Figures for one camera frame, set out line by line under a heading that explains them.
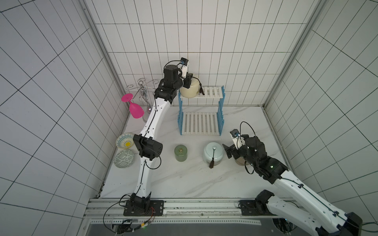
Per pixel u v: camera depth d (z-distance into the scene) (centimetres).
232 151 66
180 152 83
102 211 72
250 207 72
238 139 61
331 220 39
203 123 107
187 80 72
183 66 68
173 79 63
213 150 81
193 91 83
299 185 46
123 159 90
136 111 94
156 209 72
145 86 92
